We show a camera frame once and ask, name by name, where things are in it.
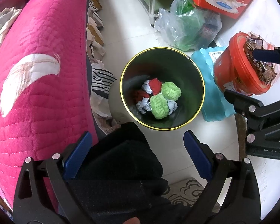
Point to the red instant noodle cup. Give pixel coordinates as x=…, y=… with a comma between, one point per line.
x=231, y=70

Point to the light blue package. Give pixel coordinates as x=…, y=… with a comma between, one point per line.
x=212, y=102

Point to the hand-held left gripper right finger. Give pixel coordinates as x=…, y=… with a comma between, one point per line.
x=197, y=154

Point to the white crumpled paper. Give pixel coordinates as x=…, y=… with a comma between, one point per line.
x=146, y=88
x=173, y=105

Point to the pile of brown wrappers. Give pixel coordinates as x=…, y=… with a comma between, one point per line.
x=263, y=72

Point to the person's black pants leg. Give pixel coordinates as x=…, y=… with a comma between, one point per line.
x=121, y=168

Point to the patterned floor rug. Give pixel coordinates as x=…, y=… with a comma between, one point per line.
x=189, y=191

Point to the pale rumpled quilt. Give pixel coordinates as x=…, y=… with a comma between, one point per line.
x=2, y=25

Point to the person's left hand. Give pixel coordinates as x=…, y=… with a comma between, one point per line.
x=131, y=221

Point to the green sock ball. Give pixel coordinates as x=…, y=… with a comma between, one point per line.
x=159, y=106
x=170, y=90

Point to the pink quilted bed blanket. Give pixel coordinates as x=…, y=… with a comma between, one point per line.
x=37, y=86

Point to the pale blue paper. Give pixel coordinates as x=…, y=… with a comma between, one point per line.
x=144, y=105

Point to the striped fringed bed skirt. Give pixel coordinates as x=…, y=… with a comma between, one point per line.
x=95, y=51

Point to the dark soda bottle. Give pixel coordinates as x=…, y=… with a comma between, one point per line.
x=208, y=31

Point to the dark green trash bin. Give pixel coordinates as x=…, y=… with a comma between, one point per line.
x=177, y=65

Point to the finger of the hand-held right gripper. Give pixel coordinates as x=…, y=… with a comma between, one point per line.
x=245, y=102
x=266, y=54

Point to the red sock ball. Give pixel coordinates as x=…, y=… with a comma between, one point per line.
x=155, y=85

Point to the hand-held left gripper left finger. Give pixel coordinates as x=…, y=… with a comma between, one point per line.
x=78, y=158

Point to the dark red crumpled cloth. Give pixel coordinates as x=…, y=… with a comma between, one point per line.
x=138, y=95

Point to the clear plastic bag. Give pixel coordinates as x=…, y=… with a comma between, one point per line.
x=177, y=28

